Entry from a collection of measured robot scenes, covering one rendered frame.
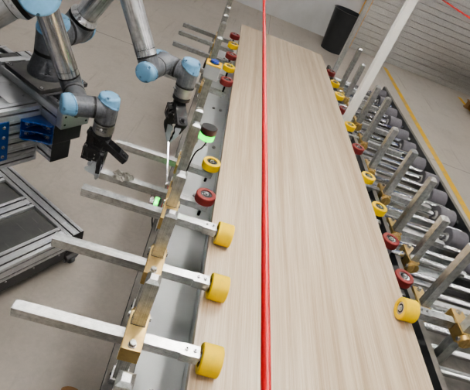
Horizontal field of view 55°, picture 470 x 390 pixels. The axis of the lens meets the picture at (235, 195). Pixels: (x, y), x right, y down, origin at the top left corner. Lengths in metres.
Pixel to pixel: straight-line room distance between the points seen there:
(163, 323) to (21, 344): 0.83
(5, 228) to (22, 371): 0.68
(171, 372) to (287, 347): 0.39
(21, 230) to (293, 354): 1.54
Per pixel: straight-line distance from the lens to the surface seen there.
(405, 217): 2.30
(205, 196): 1.76
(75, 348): 2.30
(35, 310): 1.20
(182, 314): 1.71
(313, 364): 1.42
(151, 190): 1.79
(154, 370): 1.56
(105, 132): 1.69
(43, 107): 1.99
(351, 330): 1.58
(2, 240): 2.41
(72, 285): 2.52
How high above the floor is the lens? 1.92
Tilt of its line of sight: 33 degrees down
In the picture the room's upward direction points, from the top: 24 degrees clockwise
